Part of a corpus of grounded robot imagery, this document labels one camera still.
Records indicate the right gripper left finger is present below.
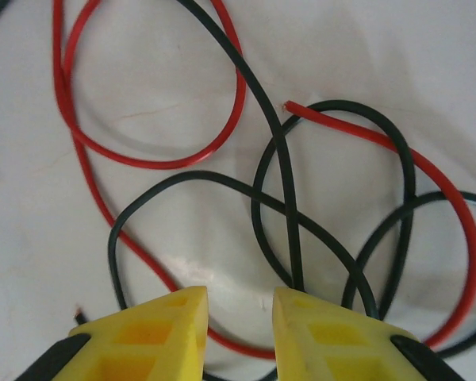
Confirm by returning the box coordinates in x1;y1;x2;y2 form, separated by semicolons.
13;285;209;381

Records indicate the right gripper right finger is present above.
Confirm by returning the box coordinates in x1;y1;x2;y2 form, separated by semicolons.
272;287;473;381

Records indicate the red wire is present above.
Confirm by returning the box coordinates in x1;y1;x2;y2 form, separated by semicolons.
52;0;277;360
281;101;476;350

